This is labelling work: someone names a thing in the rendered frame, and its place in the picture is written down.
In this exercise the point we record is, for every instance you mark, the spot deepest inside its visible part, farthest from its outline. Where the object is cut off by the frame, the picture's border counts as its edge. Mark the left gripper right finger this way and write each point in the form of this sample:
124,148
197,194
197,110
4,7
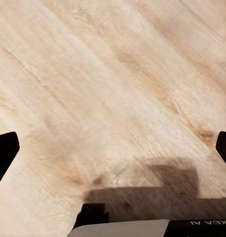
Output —
221,145

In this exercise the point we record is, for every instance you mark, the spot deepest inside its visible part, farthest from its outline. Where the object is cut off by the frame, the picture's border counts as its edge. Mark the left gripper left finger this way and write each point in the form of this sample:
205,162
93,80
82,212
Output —
9,148

